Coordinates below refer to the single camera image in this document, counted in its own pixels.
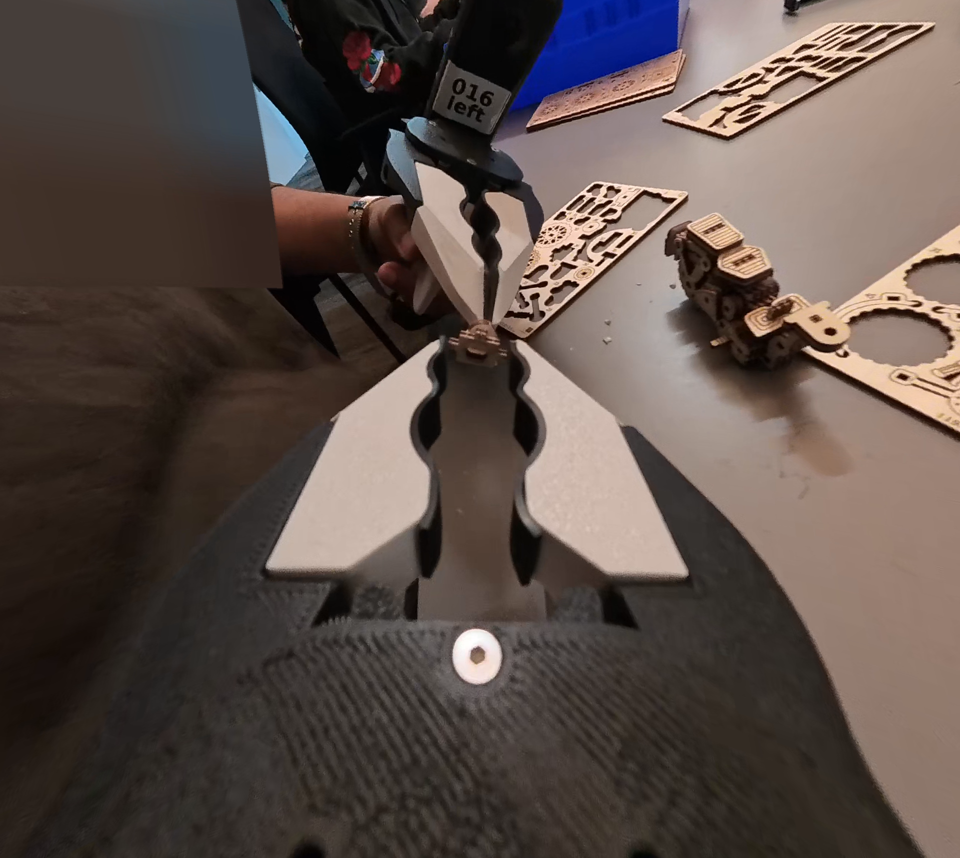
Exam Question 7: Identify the wooden model vehicle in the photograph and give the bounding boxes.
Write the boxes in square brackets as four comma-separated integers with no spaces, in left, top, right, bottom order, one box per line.
[663,213,856,370]

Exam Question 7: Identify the black chair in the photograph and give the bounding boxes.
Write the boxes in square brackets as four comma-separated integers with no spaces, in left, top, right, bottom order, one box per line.
[228,0,410,364]

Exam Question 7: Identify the beaded bracelet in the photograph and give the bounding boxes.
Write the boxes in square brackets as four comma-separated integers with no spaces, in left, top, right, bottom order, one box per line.
[345,196,376,259]

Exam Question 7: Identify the small wooden puzzle piece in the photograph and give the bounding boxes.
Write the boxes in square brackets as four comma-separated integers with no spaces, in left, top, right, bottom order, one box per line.
[448,320,513,368]

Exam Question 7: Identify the blue plastic bin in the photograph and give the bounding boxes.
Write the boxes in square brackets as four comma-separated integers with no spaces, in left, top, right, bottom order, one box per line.
[512,0,693,111]

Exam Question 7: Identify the wooden sheet with gear cutouts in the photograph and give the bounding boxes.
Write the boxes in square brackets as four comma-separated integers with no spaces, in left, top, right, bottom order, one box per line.
[501,182,689,339]

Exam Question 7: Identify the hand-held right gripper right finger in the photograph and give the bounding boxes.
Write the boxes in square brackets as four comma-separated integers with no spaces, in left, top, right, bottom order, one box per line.
[480,339,690,621]

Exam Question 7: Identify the person's left hand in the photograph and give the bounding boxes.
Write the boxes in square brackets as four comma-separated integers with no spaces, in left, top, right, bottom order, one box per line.
[366,196,427,308]

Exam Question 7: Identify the brown wooden puzzle sheet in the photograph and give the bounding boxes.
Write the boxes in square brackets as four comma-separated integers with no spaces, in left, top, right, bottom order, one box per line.
[527,48,687,130]

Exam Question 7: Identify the grey desk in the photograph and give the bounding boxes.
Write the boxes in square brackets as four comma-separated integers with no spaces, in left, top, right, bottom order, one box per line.
[491,0,960,858]

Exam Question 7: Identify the person's left forearm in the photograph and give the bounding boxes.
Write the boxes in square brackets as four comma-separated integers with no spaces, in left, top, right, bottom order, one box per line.
[271,185,372,274]

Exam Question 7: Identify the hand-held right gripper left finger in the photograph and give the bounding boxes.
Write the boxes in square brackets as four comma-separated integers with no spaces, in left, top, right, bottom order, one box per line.
[264,339,481,621]

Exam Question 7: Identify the person's brown garment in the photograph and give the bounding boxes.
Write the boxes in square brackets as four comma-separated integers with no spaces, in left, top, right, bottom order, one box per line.
[0,284,421,724]

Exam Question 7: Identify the long wooden puzzle sheet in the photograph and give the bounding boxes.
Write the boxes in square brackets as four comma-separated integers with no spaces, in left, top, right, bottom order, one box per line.
[663,20,936,139]

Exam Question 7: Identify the wooden sheet with round holes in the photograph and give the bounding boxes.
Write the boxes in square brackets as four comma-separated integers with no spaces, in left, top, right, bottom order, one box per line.
[806,222,960,435]

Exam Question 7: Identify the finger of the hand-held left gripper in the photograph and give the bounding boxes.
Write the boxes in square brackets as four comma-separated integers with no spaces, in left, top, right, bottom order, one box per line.
[480,189,537,330]
[408,162,492,334]

